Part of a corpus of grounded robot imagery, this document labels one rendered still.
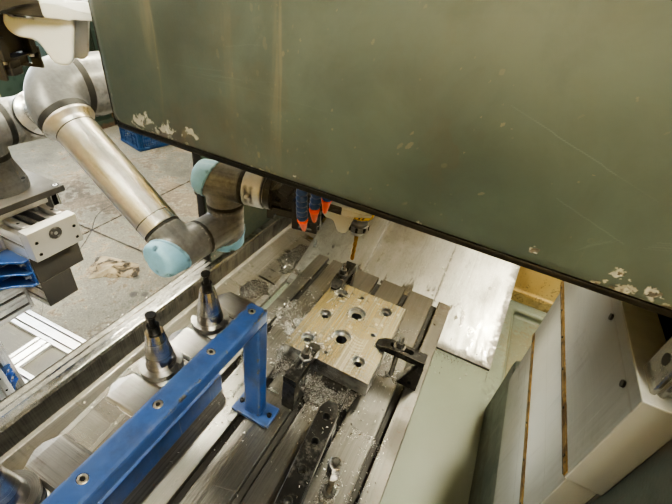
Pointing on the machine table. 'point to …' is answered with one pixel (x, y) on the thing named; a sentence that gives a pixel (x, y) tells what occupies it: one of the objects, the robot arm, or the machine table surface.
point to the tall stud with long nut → (332, 477)
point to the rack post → (256, 382)
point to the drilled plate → (366, 369)
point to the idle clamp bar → (309, 455)
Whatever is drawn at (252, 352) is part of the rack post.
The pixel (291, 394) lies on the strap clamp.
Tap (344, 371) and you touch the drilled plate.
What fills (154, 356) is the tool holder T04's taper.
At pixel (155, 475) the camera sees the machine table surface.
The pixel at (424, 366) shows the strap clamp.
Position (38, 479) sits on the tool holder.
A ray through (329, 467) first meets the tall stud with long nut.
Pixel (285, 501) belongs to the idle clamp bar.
